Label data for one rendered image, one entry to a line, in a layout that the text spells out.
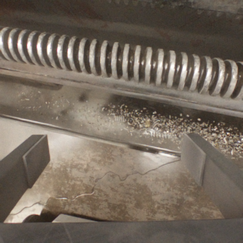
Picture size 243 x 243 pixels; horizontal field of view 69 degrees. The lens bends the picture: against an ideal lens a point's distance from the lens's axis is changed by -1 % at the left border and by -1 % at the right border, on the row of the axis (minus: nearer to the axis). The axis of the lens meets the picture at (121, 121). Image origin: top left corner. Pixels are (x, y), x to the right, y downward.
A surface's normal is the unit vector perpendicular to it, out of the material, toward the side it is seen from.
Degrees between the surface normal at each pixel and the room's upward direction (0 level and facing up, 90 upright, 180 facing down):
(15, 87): 0
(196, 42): 90
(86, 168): 0
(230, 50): 90
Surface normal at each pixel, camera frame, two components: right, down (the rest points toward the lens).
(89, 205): -0.09, -0.11
